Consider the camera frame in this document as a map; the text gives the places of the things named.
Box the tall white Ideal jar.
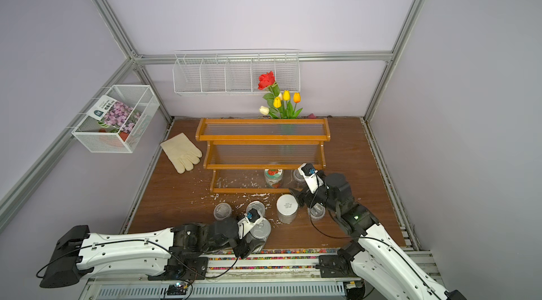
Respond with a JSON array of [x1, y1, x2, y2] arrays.
[[276, 194, 299, 224]]

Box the clear tub shelf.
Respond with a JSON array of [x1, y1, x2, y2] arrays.
[[292, 169, 306, 188]]

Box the tomato label seed jar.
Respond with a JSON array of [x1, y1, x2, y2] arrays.
[[264, 168, 284, 188]]

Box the clear small plastic tub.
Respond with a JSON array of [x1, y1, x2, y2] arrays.
[[213, 203, 232, 221]]

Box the orange wooden glass shelf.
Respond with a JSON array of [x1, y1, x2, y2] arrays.
[[196, 118, 331, 194]]

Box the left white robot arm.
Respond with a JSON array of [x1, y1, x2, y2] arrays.
[[36, 216, 259, 289]]

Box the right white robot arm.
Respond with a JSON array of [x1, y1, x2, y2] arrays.
[[291, 163, 465, 299]]

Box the purple flower seed packet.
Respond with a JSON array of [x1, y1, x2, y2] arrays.
[[86, 95, 142, 134]]

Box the teal glass vase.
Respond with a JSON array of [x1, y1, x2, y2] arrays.
[[280, 120, 297, 136]]

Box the artificial flower bouquet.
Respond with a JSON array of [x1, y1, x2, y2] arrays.
[[258, 71, 303, 119]]

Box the cream work glove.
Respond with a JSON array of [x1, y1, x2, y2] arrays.
[[160, 133, 203, 174]]

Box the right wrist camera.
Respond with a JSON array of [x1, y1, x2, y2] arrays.
[[297, 163, 324, 194]]

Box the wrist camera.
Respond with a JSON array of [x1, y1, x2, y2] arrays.
[[237, 208, 264, 239], [297, 163, 324, 194]]

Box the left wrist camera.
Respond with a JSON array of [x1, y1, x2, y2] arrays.
[[237, 208, 264, 239]]

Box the metal base rail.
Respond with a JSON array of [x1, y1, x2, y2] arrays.
[[80, 248, 441, 300]]

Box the long white wire basket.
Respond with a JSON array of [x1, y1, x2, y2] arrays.
[[172, 49, 301, 95]]

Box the small white wire basket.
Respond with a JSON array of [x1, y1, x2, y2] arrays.
[[72, 85, 159, 153]]

